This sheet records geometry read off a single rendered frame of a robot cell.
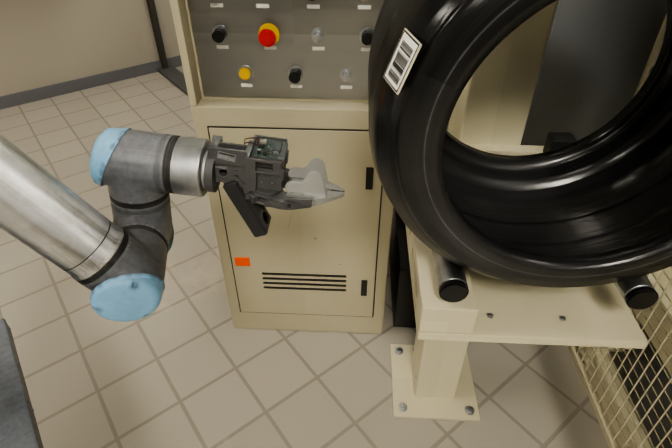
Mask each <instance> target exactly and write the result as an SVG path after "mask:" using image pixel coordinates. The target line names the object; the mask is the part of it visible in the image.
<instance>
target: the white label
mask: <svg viewBox="0 0 672 448"><path fill-rule="evenodd" d="M421 47H422V44H421V43H420V42H419V41H418V40H417V39H416V38H415V37H414V36H413V35H412V34H411V33H410V32H409V31H408V30H407V29H406V28H405V29H404V31H403V33H402V36H401V38H400V40H399V42H398V45H397V47H396V49H395V51H394V54H393V56H392V58H391V60H390V63H389V65H388V67H387V69H386V72H385V74H384V76H383V77H384V78H385V80H386V81H387V82H388V84H389V85H390V86H391V87H392V89H393V90H394V91H395V93H396V94H397V95H399V93H400V91H401V88H402V86H403V84H404V82H405V80H406V78H407V76H408V74H409V72H410V70H411V68H412V65H413V63H414V61H415V59H416V57H417V55H418V53H419V51H420V49H421Z"/></svg>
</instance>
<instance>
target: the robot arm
mask: <svg viewBox="0 0 672 448"><path fill-rule="evenodd" d="M246 139H252V140H249V142H245V140H246ZM269 139H270V140H269ZM287 140H288V139H285V138H277V137H270V136H262V135H254V137H249V138H245V139H244V145H243V144H235V143H228V142H223V136H218V135H213V137H212V142H211V141H210V140H209V139H202V138H195V137H187V136H178V135H171V134H163V133H155V132H148V131H140V130H132V129H131V128H126V129H124V128H108V129H105V130H104V131H103V132H101V134H100V135H99V136H98V137H97V139H96V141H95V143H94V145H93V148H92V152H91V156H90V175H91V177H92V179H93V181H94V182H95V183H97V184H99V185H100V186H104V185H107V186H108V191H109V197H110V203H111V209H112V215H113V223H112V222H111V221H110V220H109V219H107V218H106V217H105V216H104V215H102V214H101V213H100V212H98V211H97V210H96V209H95V208H93V207H92V206H91V205H90V204H88V203H87V202H86V201H85V200H83V199H82V198H81V197H79V196H78V195H77V194H76V193H74V192H73V191H72V190H71V189H69V188H68V187H67V186H66V185H64V184H63V183H62V182H60V181H59V180H58V179H57V178H55V177H54V176H53V175H52V174H50V173H49V172H48V171H47V170H45V169H44V168H43V167H41V166H40V165H39V164H38V163H36V162H35V161H34V160H33V159H31V158H30V157H29V156H28V155H26V154H25V153H24V152H22V151H21V150H20V149H19V148H17V147H16V146H15V145H14V144H12V143H11V142H10V141H9V140H7V139H6V138H5V137H3V136H2V135H1V134H0V229H2V230H3V231H5V232H6V233H8V234H9V235H11V236H12V237H14V238H15V239H17V240H18V241H20V242H21V243H23V244H25V245H26V246H28V247H29V248H31V249H32V250H34V251H35V252H37V253H38V254H40V255H41V256H43V257H44V258H46V259H47V260H49V261H50V262H52V263H53V264H55V265H56V266H58V267H59V268H61V269H62V270H64V271H65V272H67V273H68V274H70V275H71V277H72V278H73V279H74V280H75V281H77V282H79V283H80V284H81V285H83V286H85V287H86V288H88V289H89V290H91V291H92V292H91V294H90V302H91V306H92V308H93V310H94V311H95V312H96V313H97V314H98V315H100V316H101V317H103V318H105V319H108V320H112V321H119V322H128V321H135V320H139V319H142V318H144V317H146V316H149V315H150V314H151V313H153V312H154V311H155V310H156V309H157V308H158V306H159V304H160V302H161V299H162V293H163V292H164V289H165V283H164V279H165V271H166V262H167V254H168V252H169V250H170V249H171V247H172V244H173V239H174V228H173V224H172V216H171V204H170V193H173V194H180V195H188V196H196V197H203V196H205V194H206V193H207V192H216V191H217V190H218V188H219V185H220V182H223V183H224V185H223V189H224V190H225V192H226V193H227V195H228V196H229V198H230V200H231V201H232V203H233V204H234V206H235V207H236V209H237V210H238V212H239V214H240V215H241V217H242V218H243V220H244V221H245V223H246V225H247V226H248V228H249V229H250V231H251V232H252V234H253V235H254V237H260V236H264V235H267V233H268V229H269V225H270V221H271V216H270V214H269V212H268V211H267V209H266V207H272V208H276V209H281V210H296V209H304V208H311V207H312V206H317V205H321V204H324V203H327V202H330V201H333V200H336V199H339V198H342V197H344V195H345V190H344V189H342V188H341V187H339V186H337V185H335V184H333V183H331V182H329V181H328V178H327V172H326V167H325V163H324V161H323V160H322V159H320V158H313V159H312V160H311V161H310V162H309V164H308V165H307V166H306V167H304V168H302V167H292V168H291V169H288V168H286V164H287V163H288V156H289V150H288V143H287ZM246 143H248V145H245V144H246ZM283 188H285V189H286V192H285V191H284V190H283ZM286 194H287V195H286Z"/></svg>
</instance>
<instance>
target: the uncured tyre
mask: <svg viewBox="0 0 672 448"><path fill-rule="evenodd" d="M555 1H557V0H385V1H384V3H383V5H382V8H381V10H380V13H379V16H378V19H377V22H376V25H375V29H374V33H373V37H372V42H371V47H370V54H369V64H368V121H369V140H370V148H371V153H372V158H373V162H374V166H375V169H376V172H377V175H378V178H379V180H380V182H381V185H382V187H383V189H384V191H385V193H386V195H387V197H388V198H389V200H390V202H391V203H392V205H393V207H394V209H395V210H396V212H397V213H398V215H399V216H400V218H401V219H402V221H403V222H404V223H405V224H406V226H407V227H408V228H409V229H410V230H411V231H412V232H413V234H414V235H415V236H416V237H417V238H418V239H420V240H421V241H422V242H423V243H424V244H425V245H426V246H428V247H429V248H430V249H432V250H433V251H434V252H436V253H437V254H439V255H440V256H442V257H443V258H445V259H447V260H449V261H450V262H452V263H454V264H456V265H458V266H460V267H463V268H465V269H467V270H470V271H472V272H475V273H478V274H481V275H484V276H487V277H491V278H495V279H499V280H504V281H509V282H514V283H520V284H525V285H532V286H541V287H559V288H567V287H586V286H596V285H603V284H609V283H615V282H620V281H625V280H629V279H633V278H637V277H641V276H644V275H647V274H651V273H654V272H657V271H660V270H663V269H665V268H668V267H671V266H672V0H666V3H667V23H666V30H665V36H664V40H663V44H662V47H661V50H660V53H659V56H658V58H657V61H656V63H655V65H654V67H653V69H652V71H651V73H650V75H649V76H648V78H647V80H646V81H645V83H644V84H643V86H642V87H641V89H640V90H639V91H638V93H637V94H636V95H635V96H634V98H633V99H632V100H631V101H630V102H629V103H628V104H627V105H626V106H625V107H624V108H623V109H622V110H621V111H620V112H619V113H618V114H617V115H616V116H615V117H614V118H613V119H611V120H610V121H609V122H608V123H606V124H605V125H604V126H602V127H601V128H599V129H598V130H596V131H595V132H593V133H591V134H590V135H588V136H586V137H584V138H582V139H581V140H578V141H576V142H574V143H572V144H570V145H567V146H564V147H562V148H559V149H556V150H552V151H548V152H544V153H539V154H533V155H522V156H509V155H499V154H493V153H488V152H485V151H481V150H478V149H476V148H473V147H471V146H469V145H467V144H465V143H463V142H461V141H460V140H458V139H457V138H455V137H454V136H453V135H451V134H450V133H449V132H448V131H447V126H448V123H449V120H450V117H451V114H452V112H453V109H454V107H455V105H456V103H457V101H458V99H459V97H460V95H461V93H462V91H463V89H464V88H465V86H466V84H467V83H468V81H469V80H470V78H471V77H472V75H473V74H474V72H475V71H476V70H477V68H478V67H479V66H480V65H481V63H482V62H483V61H484V60H485V58H486V57H487V56H488V55H489V54H490V53H491V52H492V51H493V50H494V49H495V47H496V46H497V45H498V44H499V43H500V42H501V41H503V40H504V39H505V38H506V37H507V36H508V35H509V34H510V33H511V32H512V31H514V30H515V29H516V28H517V27H518V26H520V25H521V24H522V23H523V22H525V21H526V20H527V19H529V18H530V17H532V16H533V15H534V14H536V13H537V12H539V11H540V10H542V9H543V8H545V7H546V6H548V5H550V4H551V3H553V2H555ZM405 28H406V29H407V30H408V31H409V32H410V33H411V34H412V35H413V36H414V37H415V38H416V39H417V40H418V41H419V42H420V43H421V44H422V47H421V49H420V51H419V53H418V55H417V57H416V59H415V61H414V63H413V65H412V68H411V70H410V72H409V74H408V76H407V78H406V80H405V82H404V84H403V86H402V88H401V91H400V93H399V95H397V94H396V93H395V91H394V90H393V89H392V87H391V86H390V85H389V84H388V82H387V81H386V80H385V78H384V77H383V76H384V74H385V72H386V69H387V67H388V65H389V63H390V60H391V58H392V56H393V54H394V51H395V49H396V47H397V45H398V42H399V40H400V38H401V36H402V33H403V31H404V29H405Z"/></svg>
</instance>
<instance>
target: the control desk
mask: <svg viewBox="0 0 672 448"><path fill-rule="evenodd" d="M384 1H385V0H170V5H171V10H172V15H173V21H174V26H175V31H176V36H177V41H178V46H179V51H180V56H181V61H182V66H183V71H184V77H185V82H186V87H187V92H188V97H189V102H190V105H191V110H192V115H193V120H194V126H195V131H196V136H197V138H202V139H209V140H210V141H211V142H212V137H213V135H218V136H223V142H228V143H235V144H243V145H244V139H245V138H249V137H254V135H262V136H270V137H277V138H285V139H288V140H287V143H288V150H289V156H288V163H287V164H286V168H288V169H291V168H292V167H302V168H304V167H306V166H307V165H308V164H309V162H310V161H311V160H312V159H313V158H320V159H322V160H323V161H324V163H325V167H326V172H327V178H328V181H329V182H331V183H333V184H335V185H337V186H339V187H341V188H342V189H344V190H345V195H344V197H342V198H339V199H336V200H333V201H330V202H327V203H324V204H321V205H317V206H312V207H311V208H304V209H296V210H281V209H276V208H272V207H266V209H267V211H268V212H269V214H270V216H271V221H270V225H269V229H268V233H267V235H264V236H260V237H254V235H253V234H252V232H251V231H250V229H249V228H248V226H247V225H246V223H245V221H244V220H243V218H242V217H241V215H240V214H239V212H238V210H237V209H236V207H235V206H234V204H233V203H232V201H231V200H230V198H229V196H228V195H227V193H226V192H225V190H224V189H223V185H224V183H223V182H220V185H219V188H218V190H217V191H216V192H208V197H209V202H210V207H211V212H212V218H213V223H214V228H215V233H216V238H217V243H218V248H219V253H220V258H221V264H222V269H223V274H224V279H225V284H226V289H227V294H228V299H229V304H230V310H231V315H232V320H233V325H234V327H235V328H253V329H277V330H301V331H326V332H350V333H374V334H381V333H382V329H383V317H384V306H385V295H386V284H387V273H388V261H389V250H390V239H391V228H392V217H393V205H392V203H391V202H390V200H389V198H388V197H387V195H386V193H385V191H384V189H383V187H382V185H381V182H380V180H379V178H378V175H377V172H376V169H375V166H374V162H373V158H372V153H371V148H370V140H369V121H368V64H369V54H370V47H371V42H372V37H373V33H374V29H375V25H376V22H377V19H378V16H379V13H380V10H381V8H382V5H383V3H384ZM234 257H249V259H250V266H236V264H235V258H234Z"/></svg>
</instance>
